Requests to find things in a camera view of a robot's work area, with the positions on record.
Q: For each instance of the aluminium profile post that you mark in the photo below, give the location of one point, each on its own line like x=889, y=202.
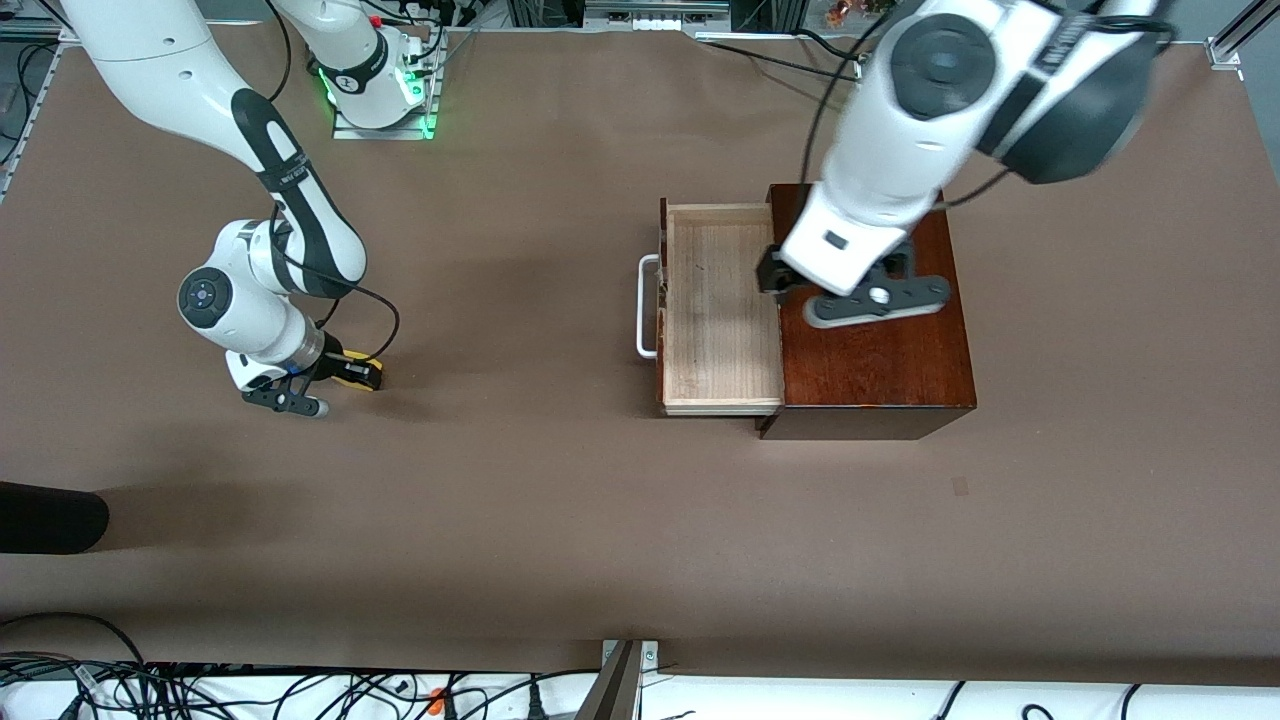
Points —
x=615, y=690

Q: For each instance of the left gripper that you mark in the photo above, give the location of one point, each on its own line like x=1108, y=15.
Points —
x=771, y=273

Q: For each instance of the aluminium frame rail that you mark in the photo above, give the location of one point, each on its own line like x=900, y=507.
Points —
x=30, y=110

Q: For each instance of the black rounded cylinder object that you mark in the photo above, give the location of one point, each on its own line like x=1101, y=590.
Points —
x=50, y=518

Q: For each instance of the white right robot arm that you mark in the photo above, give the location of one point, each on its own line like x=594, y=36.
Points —
x=160, y=60

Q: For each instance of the grey power strip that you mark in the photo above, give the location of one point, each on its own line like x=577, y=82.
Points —
x=650, y=20

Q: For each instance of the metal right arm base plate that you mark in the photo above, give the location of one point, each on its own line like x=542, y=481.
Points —
x=385, y=133

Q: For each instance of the black power plug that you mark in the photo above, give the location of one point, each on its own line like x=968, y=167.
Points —
x=535, y=705

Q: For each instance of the yellow cube block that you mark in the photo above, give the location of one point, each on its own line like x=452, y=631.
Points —
x=350, y=381

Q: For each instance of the aluminium frame corner bracket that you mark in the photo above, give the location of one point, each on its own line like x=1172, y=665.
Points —
x=1225, y=50

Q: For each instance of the small brown tape patch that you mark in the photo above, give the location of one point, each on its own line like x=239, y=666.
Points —
x=960, y=487

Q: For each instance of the dark brown wooden cabinet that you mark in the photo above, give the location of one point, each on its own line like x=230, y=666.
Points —
x=900, y=370

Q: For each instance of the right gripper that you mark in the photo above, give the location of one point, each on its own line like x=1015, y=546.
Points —
x=333, y=365

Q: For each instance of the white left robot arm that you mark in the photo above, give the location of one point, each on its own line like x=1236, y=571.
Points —
x=930, y=100

